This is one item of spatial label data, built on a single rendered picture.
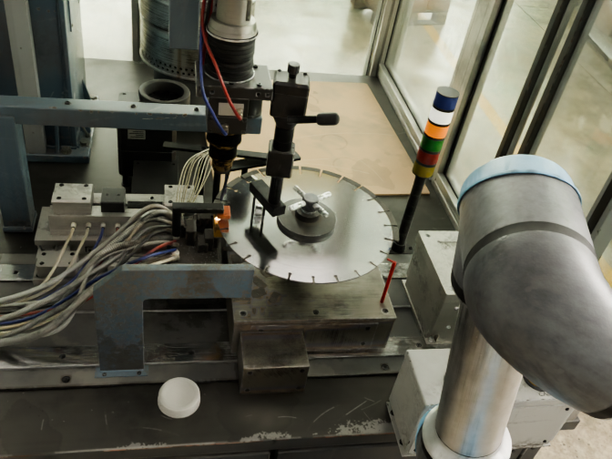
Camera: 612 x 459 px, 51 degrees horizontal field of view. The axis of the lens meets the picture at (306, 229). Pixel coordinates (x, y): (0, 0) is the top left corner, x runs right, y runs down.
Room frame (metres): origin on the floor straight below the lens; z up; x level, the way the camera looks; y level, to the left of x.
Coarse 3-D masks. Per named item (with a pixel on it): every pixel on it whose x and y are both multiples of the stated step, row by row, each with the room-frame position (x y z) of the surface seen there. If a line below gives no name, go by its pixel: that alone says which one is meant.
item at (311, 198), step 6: (294, 186) 0.97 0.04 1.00; (300, 192) 0.95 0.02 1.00; (330, 192) 0.97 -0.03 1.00; (306, 198) 0.93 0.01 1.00; (312, 198) 0.94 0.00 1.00; (318, 198) 0.94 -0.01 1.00; (324, 198) 0.96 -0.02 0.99; (294, 204) 0.91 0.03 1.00; (300, 204) 0.92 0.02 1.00; (306, 204) 0.93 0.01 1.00; (312, 204) 0.93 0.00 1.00; (306, 210) 0.92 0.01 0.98; (312, 210) 0.93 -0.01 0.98; (318, 210) 0.91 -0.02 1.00; (324, 210) 0.91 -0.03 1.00; (324, 216) 0.90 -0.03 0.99
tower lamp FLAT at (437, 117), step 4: (432, 108) 1.14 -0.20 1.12; (436, 108) 1.13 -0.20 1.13; (432, 112) 1.14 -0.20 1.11; (436, 112) 1.13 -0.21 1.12; (440, 112) 1.13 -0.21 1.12; (444, 112) 1.13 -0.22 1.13; (448, 112) 1.13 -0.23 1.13; (452, 112) 1.13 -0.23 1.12; (432, 116) 1.14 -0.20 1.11; (436, 116) 1.13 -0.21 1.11; (440, 116) 1.13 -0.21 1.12; (444, 116) 1.13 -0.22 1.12; (448, 116) 1.13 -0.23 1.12; (452, 116) 1.14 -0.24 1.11; (432, 120) 1.13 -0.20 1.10; (436, 120) 1.13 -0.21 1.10; (440, 120) 1.13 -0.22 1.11; (444, 120) 1.13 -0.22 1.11; (448, 120) 1.13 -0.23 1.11; (436, 124) 1.13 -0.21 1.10; (440, 124) 1.13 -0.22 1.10; (444, 124) 1.13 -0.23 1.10; (448, 124) 1.13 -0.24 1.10
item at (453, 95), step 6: (438, 90) 1.14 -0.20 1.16; (444, 90) 1.15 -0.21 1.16; (450, 90) 1.15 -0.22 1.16; (456, 90) 1.16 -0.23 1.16; (438, 96) 1.14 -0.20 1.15; (444, 96) 1.13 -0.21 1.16; (450, 96) 1.13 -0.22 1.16; (456, 96) 1.14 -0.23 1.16; (438, 102) 1.13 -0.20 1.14; (444, 102) 1.13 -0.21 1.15; (450, 102) 1.13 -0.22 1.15; (456, 102) 1.14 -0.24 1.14; (438, 108) 1.13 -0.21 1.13; (444, 108) 1.13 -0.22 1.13; (450, 108) 1.13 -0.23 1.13
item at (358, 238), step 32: (288, 192) 1.01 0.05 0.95; (320, 192) 1.03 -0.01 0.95; (352, 192) 1.05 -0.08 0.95; (224, 224) 0.88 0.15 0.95; (256, 224) 0.90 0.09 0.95; (352, 224) 0.95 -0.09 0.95; (384, 224) 0.97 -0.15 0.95; (256, 256) 0.81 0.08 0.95; (288, 256) 0.83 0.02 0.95; (320, 256) 0.85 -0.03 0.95; (352, 256) 0.86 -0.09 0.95; (384, 256) 0.88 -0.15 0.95
